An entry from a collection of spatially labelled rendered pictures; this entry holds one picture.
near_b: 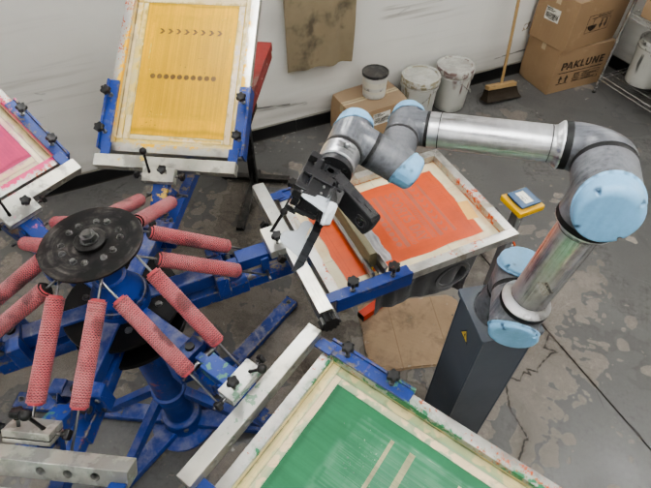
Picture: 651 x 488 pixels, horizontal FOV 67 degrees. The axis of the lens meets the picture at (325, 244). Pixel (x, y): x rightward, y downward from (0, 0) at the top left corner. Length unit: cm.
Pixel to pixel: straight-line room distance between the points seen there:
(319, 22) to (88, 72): 154
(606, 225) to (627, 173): 9
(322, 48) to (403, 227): 208
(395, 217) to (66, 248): 120
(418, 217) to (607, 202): 119
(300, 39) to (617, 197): 298
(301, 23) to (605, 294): 259
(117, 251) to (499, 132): 107
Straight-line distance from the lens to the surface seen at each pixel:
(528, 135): 107
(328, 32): 376
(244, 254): 180
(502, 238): 201
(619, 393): 303
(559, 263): 109
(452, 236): 201
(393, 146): 98
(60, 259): 160
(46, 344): 158
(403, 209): 208
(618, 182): 96
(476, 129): 107
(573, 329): 314
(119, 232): 160
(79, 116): 368
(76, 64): 351
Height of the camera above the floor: 239
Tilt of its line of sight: 48 degrees down
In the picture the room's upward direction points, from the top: straight up
